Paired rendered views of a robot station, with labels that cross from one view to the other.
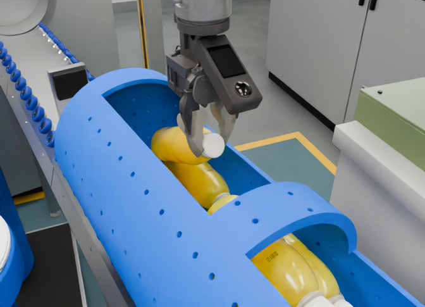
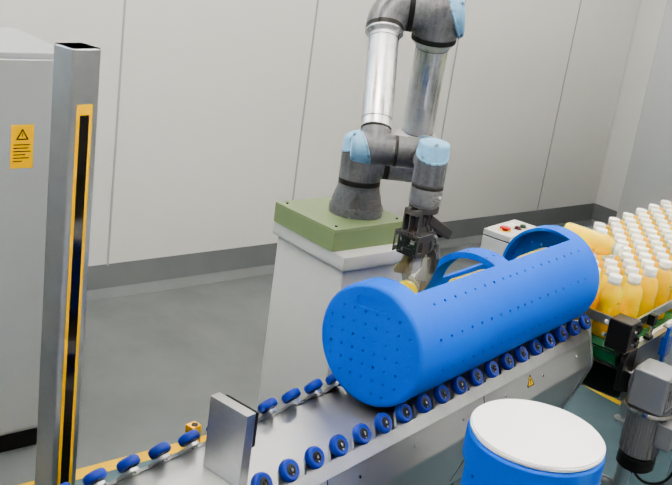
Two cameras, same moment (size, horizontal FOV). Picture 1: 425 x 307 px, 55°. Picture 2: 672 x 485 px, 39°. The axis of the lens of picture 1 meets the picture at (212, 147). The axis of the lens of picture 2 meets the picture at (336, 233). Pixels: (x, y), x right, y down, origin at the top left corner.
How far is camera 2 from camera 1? 249 cm
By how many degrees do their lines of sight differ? 95
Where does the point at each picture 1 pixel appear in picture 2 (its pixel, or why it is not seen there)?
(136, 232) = (499, 299)
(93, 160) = (460, 311)
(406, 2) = not seen: outside the picture
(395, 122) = (361, 232)
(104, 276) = (433, 439)
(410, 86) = (319, 218)
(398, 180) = (391, 253)
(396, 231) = not seen: hidden behind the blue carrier
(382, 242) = not seen: hidden behind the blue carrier
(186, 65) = (429, 233)
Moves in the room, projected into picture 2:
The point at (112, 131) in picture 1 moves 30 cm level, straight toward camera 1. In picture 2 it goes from (448, 292) to (542, 280)
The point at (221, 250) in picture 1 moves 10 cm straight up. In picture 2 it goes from (508, 266) to (516, 228)
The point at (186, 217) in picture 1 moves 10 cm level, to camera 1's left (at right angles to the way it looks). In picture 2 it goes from (496, 273) to (515, 289)
